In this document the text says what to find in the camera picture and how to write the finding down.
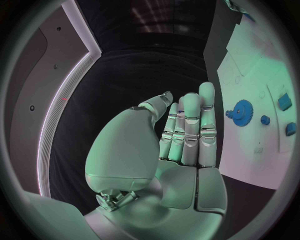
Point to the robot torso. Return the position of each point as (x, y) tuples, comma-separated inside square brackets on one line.
[(35, 84)]

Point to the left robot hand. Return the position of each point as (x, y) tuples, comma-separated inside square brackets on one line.
[(126, 150)]

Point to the white task board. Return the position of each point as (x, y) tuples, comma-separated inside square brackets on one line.
[(253, 150)]

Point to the blue block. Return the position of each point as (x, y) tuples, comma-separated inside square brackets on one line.
[(291, 129), (285, 102)]

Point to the small blue peg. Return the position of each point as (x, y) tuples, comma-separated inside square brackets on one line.
[(229, 113)]

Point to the blue round plug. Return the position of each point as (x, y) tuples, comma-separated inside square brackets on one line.
[(265, 120)]

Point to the blue gear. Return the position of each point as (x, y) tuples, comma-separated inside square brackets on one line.
[(243, 113)]

